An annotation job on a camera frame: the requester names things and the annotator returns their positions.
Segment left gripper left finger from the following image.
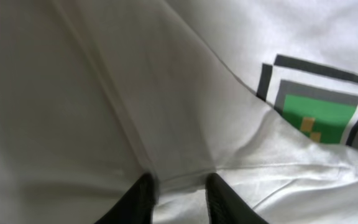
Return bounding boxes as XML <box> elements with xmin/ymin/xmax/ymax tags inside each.
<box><xmin>95</xmin><ymin>173</ymin><xmax>156</xmax><ymax>224</ymax></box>

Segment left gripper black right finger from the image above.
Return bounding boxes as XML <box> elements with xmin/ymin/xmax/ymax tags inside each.
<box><xmin>205</xmin><ymin>173</ymin><xmax>268</xmax><ymax>224</ymax></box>

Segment white t-shirt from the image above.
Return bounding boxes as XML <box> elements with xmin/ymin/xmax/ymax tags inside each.
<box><xmin>0</xmin><ymin>1</ymin><xmax>358</xmax><ymax>223</ymax></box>

